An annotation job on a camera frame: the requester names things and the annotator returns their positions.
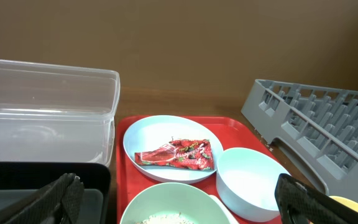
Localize mint green bowl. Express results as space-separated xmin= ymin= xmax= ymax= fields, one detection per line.
xmin=120 ymin=182 xmax=229 ymax=224

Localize white plastic spoon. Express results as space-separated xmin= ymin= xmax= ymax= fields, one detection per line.
xmin=209 ymin=195 xmax=239 ymax=224

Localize rice and food scraps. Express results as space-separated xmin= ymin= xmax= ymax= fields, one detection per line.
xmin=137 ymin=213 xmax=194 ymax=224

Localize yellow plastic cup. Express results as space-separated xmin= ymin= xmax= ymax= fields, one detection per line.
xmin=330 ymin=195 xmax=358 ymax=212

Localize grey dishwasher rack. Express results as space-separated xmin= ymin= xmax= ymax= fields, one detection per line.
xmin=241 ymin=79 xmax=358 ymax=202

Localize red serving tray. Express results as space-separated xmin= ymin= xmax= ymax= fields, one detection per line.
xmin=116 ymin=115 xmax=274 ymax=221

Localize black plastic tray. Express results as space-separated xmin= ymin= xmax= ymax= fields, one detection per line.
xmin=0 ymin=162 xmax=111 ymax=224

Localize red snack wrapper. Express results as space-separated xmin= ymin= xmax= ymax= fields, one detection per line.
xmin=134 ymin=139 xmax=214 ymax=170

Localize clear plastic bin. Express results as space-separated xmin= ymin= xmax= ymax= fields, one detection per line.
xmin=0 ymin=59 xmax=121 ymax=166

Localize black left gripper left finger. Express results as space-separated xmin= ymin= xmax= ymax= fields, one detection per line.
xmin=0 ymin=173 xmax=85 ymax=224

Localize light blue bowl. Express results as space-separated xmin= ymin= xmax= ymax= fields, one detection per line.
xmin=216 ymin=147 xmax=288 ymax=222

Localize light blue plate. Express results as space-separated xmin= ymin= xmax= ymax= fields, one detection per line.
xmin=123 ymin=115 xmax=223 ymax=184

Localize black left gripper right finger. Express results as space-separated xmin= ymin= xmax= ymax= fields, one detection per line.
xmin=275 ymin=174 xmax=358 ymax=224

